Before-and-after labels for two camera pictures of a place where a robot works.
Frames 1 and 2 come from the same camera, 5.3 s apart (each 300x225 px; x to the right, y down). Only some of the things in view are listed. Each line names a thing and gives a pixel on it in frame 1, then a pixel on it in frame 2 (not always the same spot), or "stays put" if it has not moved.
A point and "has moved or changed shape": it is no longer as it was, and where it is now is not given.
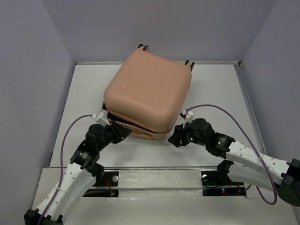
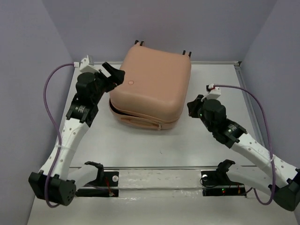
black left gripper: (120, 132) → (118, 76)
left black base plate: (106, 185) stays put
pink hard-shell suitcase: (146, 93) has moved or changed shape
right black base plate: (212, 185) stays put
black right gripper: (178, 134) → (193, 105)
